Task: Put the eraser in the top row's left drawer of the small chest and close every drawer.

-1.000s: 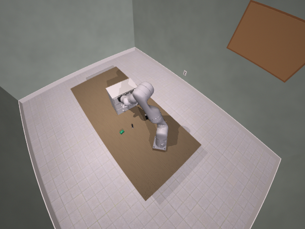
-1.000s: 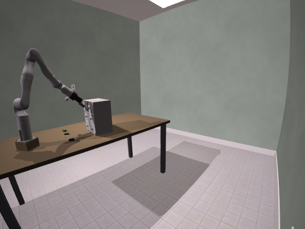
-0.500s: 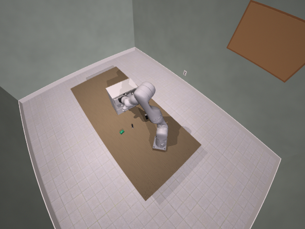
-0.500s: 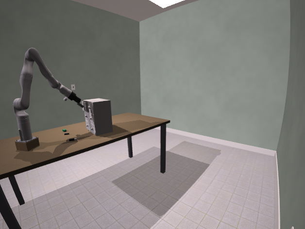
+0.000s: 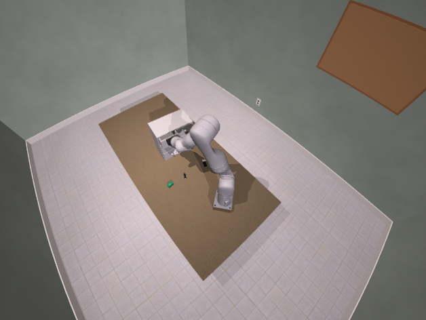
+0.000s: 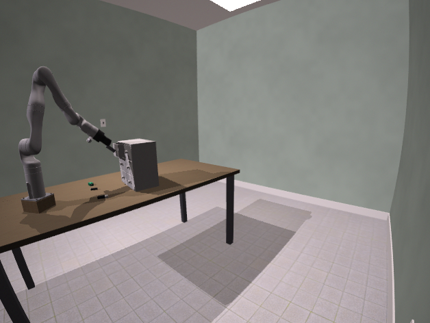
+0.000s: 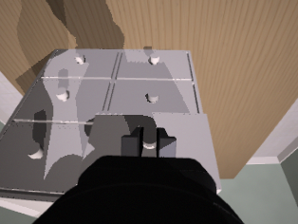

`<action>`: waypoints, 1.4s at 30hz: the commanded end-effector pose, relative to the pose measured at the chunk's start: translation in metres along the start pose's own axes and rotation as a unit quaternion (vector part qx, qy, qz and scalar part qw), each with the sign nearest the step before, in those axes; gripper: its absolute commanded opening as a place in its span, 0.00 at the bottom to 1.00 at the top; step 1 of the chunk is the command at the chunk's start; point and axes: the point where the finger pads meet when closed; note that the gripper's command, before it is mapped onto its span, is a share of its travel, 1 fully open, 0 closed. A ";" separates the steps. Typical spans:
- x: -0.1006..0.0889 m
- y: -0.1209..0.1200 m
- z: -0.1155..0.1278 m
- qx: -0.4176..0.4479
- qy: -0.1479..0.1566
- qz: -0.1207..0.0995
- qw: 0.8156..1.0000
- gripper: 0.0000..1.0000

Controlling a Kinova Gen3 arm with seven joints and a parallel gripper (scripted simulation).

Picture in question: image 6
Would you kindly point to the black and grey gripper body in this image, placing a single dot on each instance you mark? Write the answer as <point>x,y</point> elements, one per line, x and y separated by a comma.
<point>98,135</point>

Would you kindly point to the small grey chest of drawers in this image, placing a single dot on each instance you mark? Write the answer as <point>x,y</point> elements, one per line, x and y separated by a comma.
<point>144,163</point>

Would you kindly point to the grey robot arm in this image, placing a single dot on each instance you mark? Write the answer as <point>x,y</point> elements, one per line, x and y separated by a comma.
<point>35,111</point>

